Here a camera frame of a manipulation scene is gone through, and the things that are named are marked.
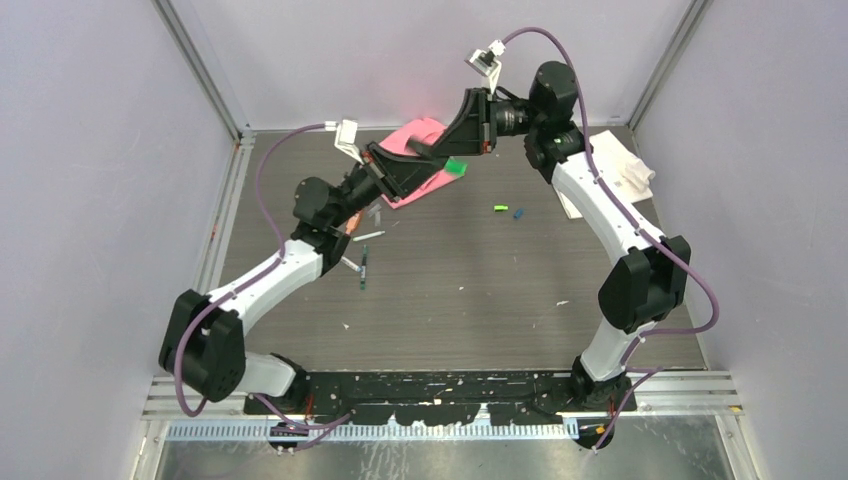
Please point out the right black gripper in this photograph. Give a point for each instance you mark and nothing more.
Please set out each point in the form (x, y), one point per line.
(471, 130)

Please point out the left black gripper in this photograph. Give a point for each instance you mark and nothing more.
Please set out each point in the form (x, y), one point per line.
(398, 176)

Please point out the green highlighter cap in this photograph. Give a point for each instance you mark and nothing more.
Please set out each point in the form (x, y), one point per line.
(455, 167)

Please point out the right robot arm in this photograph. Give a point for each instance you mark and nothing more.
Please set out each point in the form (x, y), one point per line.
(648, 276)

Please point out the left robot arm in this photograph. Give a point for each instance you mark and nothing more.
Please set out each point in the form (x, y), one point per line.
(204, 343)

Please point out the clear pen cap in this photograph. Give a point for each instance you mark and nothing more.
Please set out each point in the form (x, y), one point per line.
(375, 213)

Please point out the white marker pen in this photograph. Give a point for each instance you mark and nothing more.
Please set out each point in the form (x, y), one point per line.
(368, 236)

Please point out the green gel pen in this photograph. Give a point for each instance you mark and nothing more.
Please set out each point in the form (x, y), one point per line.
(363, 268)

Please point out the pink cloth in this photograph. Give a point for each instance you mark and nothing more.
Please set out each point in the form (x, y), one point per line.
(425, 130)

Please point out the orange highlighter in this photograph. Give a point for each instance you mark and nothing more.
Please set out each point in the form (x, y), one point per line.
(353, 223)

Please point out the white blue marker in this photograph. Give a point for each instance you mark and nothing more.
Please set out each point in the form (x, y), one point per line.
(350, 264)

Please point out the white cloth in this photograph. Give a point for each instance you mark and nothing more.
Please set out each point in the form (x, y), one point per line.
(626, 172)

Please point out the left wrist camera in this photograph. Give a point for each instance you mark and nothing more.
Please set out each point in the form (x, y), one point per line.
(345, 137)

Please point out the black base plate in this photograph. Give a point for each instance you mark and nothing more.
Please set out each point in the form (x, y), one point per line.
(440, 398)

